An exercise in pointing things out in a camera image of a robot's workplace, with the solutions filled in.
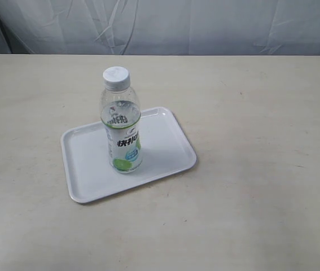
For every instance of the clear plastic drink bottle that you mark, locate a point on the clear plastic drink bottle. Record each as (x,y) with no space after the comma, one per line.
(120,113)

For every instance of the white rectangular tray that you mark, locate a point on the white rectangular tray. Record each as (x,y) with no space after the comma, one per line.
(89,175)

